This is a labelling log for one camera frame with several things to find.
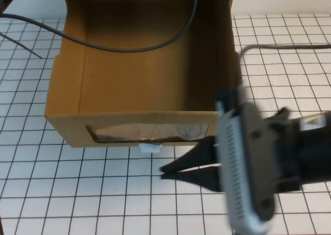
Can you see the thin black zip tie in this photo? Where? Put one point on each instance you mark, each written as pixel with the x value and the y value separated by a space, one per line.
pixel 26 48

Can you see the white black-grid tablecloth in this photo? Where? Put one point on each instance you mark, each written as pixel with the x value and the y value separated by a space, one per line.
pixel 90 193

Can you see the pale blue plastic tab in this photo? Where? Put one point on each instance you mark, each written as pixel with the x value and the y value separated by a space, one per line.
pixel 149 147

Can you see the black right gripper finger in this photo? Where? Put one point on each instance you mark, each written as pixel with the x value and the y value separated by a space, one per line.
pixel 201 179
pixel 199 157

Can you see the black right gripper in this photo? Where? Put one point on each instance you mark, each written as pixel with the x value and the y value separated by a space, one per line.
pixel 287 152

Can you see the brown cardboard shoe box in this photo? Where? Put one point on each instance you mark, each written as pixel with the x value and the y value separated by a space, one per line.
pixel 134 85

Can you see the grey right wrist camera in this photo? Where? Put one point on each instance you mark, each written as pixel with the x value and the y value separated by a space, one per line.
pixel 245 162

